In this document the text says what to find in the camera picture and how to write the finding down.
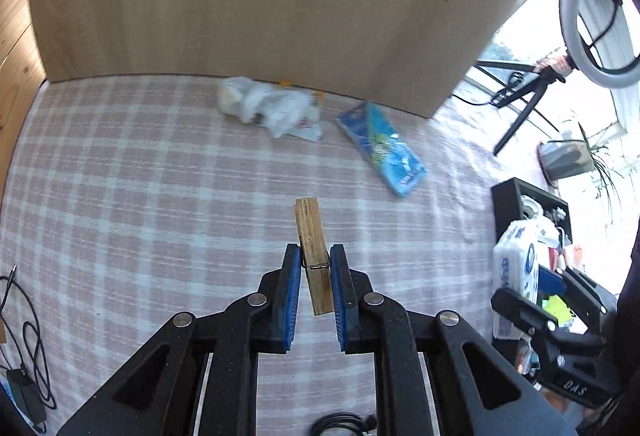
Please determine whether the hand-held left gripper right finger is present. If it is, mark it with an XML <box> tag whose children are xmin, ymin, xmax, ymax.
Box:
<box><xmin>329</xmin><ymin>243</ymin><xmax>576</xmax><ymax>436</ymax></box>

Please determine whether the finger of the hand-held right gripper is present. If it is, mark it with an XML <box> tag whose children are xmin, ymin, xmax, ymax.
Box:
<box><xmin>537</xmin><ymin>266</ymin><xmax>617</xmax><ymax>319</ymax></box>
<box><xmin>491</xmin><ymin>288</ymin><xmax>606</xmax><ymax>354</ymax></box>

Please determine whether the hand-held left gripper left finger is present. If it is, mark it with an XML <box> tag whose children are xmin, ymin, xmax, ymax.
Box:
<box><xmin>57</xmin><ymin>243</ymin><xmax>302</xmax><ymax>436</ymax></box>

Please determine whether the white and blue tissue pack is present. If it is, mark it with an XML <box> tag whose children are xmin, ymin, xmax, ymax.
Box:
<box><xmin>492</xmin><ymin>221</ymin><xmax>541</xmax><ymax>342</ymax></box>

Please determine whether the wooden clothespin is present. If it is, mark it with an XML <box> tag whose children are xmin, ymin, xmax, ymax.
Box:
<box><xmin>294</xmin><ymin>197</ymin><xmax>335</xmax><ymax>317</ymax></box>

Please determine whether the black storage tray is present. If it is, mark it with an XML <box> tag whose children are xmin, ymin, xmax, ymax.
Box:
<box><xmin>491</xmin><ymin>177</ymin><xmax>576</xmax><ymax>377</ymax></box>

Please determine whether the spider plant in grey pot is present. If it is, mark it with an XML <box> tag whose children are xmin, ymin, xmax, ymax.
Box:
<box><xmin>537</xmin><ymin>111</ymin><xmax>626</xmax><ymax>227</ymax></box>

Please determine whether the blue tissue packet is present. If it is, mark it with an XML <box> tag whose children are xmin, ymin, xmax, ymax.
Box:
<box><xmin>336</xmin><ymin>102</ymin><xmax>428</xmax><ymax>198</ymax></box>

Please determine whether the pink checked tablecloth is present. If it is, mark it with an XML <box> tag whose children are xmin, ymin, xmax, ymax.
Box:
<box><xmin>0</xmin><ymin>74</ymin><xmax>551</xmax><ymax>436</ymax></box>

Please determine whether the black tripod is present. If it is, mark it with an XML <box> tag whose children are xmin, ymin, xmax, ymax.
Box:
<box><xmin>475</xmin><ymin>58</ymin><xmax>568</xmax><ymax>157</ymax></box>

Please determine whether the white plastic bag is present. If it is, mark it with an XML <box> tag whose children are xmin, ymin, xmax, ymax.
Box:
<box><xmin>217</xmin><ymin>76</ymin><xmax>326</xmax><ymax>144</ymax></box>

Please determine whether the wooden board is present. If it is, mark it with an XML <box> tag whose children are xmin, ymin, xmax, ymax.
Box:
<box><xmin>27</xmin><ymin>0</ymin><xmax>568</xmax><ymax>119</ymax></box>

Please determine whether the coiled black cable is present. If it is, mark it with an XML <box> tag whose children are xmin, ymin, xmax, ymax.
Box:
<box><xmin>310</xmin><ymin>411</ymin><xmax>378</xmax><ymax>436</ymax></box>

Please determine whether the white ring light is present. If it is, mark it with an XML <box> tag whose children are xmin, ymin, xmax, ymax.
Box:
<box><xmin>557</xmin><ymin>0</ymin><xmax>640</xmax><ymax>89</ymax></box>

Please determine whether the black power adapter with cable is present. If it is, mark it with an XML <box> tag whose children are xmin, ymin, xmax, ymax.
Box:
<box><xmin>0</xmin><ymin>263</ymin><xmax>57</xmax><ymax>434</ymax></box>

